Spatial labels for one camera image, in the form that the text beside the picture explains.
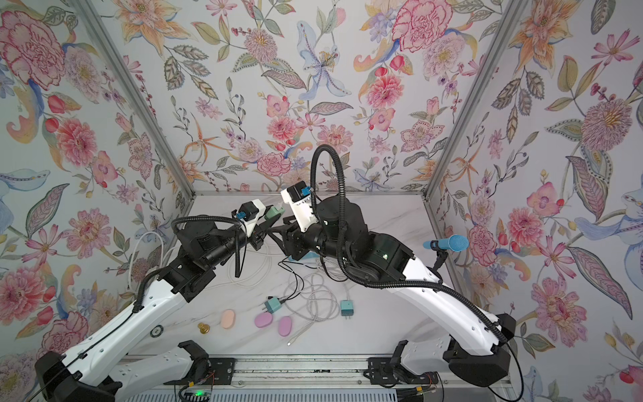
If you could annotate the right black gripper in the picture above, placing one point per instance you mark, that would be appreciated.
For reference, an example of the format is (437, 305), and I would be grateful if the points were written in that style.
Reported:
(300, 240)

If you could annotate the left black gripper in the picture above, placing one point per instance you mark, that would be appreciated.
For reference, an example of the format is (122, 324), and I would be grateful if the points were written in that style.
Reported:
(258, 234)

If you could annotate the green charger plug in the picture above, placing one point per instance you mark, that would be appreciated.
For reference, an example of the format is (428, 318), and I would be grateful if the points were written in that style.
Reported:
(274, 212)

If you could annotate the teal charger with black cable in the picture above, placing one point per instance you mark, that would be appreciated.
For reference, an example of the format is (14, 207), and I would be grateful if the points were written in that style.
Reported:
(272, 304)

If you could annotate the teal power strip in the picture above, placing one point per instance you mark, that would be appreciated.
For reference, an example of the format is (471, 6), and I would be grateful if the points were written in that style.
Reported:
(310, 256)

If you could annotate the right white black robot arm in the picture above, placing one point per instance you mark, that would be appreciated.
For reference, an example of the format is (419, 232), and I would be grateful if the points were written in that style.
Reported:
(474, 343)

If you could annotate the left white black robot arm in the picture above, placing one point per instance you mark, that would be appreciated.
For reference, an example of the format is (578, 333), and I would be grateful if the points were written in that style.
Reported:
(92, 370)

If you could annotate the purple earbud case left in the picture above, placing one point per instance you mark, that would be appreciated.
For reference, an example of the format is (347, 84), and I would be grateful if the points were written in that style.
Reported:
(263, 320)

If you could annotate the purple earbud case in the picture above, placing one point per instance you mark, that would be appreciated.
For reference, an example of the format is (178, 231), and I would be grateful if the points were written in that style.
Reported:
(285, 325)
(263, 320)

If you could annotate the peach earbud case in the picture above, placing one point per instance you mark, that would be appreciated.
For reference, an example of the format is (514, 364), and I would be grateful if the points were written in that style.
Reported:
(228, 318)

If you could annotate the purple earbud case right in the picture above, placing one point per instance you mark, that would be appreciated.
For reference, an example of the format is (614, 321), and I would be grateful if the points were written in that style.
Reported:
(285, 325)

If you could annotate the small brass knob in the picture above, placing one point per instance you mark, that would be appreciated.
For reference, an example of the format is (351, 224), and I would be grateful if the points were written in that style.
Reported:
(203, 328)

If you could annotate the blue microphone on stand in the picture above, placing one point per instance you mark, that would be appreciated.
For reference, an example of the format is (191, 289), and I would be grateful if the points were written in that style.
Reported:
(443, 247)

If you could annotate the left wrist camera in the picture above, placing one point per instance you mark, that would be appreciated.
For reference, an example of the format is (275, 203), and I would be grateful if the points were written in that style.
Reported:
(250, 211)

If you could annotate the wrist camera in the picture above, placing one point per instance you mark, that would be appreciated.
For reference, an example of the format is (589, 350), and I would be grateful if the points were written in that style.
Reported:
(298, 197)
(250, 211)

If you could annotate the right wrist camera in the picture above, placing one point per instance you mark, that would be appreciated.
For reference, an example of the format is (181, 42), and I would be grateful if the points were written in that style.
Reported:
(298, 197)

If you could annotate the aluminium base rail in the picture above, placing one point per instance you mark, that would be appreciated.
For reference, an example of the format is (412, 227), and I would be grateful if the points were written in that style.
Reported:
(322, 371)

